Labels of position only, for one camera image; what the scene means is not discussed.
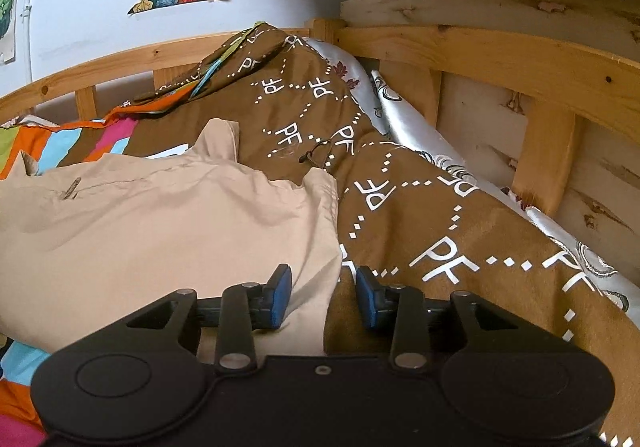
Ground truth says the colourful striped brown duvet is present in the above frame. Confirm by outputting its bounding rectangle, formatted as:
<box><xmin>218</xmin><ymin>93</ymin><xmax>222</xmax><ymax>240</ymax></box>
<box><xmin>1</xmin><ymin>23</ymin><xmax>639</xmax><ymax>446</ymax></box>

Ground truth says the wooden bed frame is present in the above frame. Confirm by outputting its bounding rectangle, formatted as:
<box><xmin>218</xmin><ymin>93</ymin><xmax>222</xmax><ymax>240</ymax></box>
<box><xmin>1</xmin><ymin>0</ymin><xmax>639</xmax><ymax>282</ymax></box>

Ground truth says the silver patterned satin sheet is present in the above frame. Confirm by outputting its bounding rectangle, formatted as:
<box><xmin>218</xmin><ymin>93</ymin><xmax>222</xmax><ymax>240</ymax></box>
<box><xmin>306</xmin><ymin>38</ymin><xmax>639</xmax><ymax>323</ymax></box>

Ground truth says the beige hooded sweatshirt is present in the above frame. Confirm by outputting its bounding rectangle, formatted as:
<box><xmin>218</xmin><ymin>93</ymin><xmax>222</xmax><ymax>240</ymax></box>
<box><xmin>1</xmin><ymin>119</ymin><xmax>341</xmax><ymax>355</ymax></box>

